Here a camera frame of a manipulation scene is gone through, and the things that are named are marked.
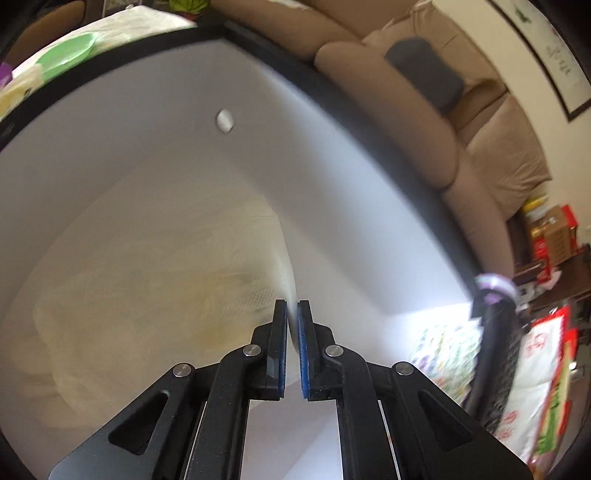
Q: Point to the black box white interior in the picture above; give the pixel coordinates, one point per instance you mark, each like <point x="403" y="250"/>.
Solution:
<point x="157" y="199"/>

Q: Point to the purple lidded container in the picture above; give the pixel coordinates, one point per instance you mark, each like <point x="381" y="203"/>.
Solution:
<point x="493" y="289"/>

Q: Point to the red snack bag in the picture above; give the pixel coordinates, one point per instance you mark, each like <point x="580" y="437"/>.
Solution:
<point x="540" y="359"/>

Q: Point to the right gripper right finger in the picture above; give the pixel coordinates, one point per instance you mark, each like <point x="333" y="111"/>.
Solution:
<point x="394" y="422"/>

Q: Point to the green plastic dish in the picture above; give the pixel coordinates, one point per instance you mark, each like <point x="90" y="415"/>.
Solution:
<point x="66" y="55"/>

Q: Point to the black remote control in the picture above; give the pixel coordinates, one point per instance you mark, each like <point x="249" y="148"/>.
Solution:
<point x="496" y="361"/>

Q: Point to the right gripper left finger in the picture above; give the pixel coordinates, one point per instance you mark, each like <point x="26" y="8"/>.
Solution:
<point x="191" y="423"/>

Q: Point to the white striped tablecloth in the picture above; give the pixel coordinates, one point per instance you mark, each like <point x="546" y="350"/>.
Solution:
<point x="128" y="25"/>

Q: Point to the dark blue lumbar cushion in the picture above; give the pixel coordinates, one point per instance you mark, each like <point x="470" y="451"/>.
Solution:
<point x="419" y="63"/>

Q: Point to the white plastic bag pack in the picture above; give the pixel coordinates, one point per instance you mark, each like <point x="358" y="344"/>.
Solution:
<point x="102" y="317"/>

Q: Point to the framed ink painting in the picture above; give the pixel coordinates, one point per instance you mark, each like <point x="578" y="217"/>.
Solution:
<point x="561" y="62"/>

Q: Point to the brown three-seat sofa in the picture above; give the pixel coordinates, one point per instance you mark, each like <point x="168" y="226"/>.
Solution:
<point x="484" y="157"/>

